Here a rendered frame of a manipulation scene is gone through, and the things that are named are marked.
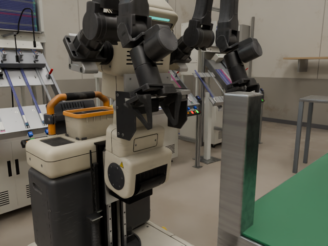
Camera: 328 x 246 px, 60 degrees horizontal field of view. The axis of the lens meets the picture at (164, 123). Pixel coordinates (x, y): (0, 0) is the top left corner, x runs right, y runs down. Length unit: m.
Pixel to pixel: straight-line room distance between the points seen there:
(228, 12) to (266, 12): 5.28
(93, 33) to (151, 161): 0.50
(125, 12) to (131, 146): 0.50
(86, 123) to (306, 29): 5.15
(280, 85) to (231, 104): 5.79
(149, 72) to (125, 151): 0.42
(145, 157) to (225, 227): 0.74
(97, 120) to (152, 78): 0.66
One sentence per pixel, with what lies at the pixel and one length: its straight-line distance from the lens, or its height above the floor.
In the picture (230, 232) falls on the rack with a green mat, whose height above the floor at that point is 0.95.
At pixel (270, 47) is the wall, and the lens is 6.21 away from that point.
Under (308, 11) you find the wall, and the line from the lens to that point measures 6.02.
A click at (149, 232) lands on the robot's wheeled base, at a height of 0.28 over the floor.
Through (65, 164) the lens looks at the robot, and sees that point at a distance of 1.21.
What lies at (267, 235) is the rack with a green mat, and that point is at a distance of 0.35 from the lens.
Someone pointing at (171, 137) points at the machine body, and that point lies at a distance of 3.27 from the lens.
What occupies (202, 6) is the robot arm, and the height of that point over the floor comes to 1.34.
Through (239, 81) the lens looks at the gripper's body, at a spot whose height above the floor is 1.08.
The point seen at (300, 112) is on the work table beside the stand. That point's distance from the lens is 3.23.
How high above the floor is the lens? 1.13
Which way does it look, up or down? 11 degrees down
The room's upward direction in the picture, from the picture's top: straight up
